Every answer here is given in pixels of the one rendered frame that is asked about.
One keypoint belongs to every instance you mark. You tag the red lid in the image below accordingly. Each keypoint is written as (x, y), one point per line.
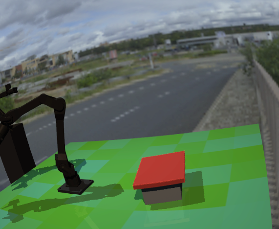
(161, 170)

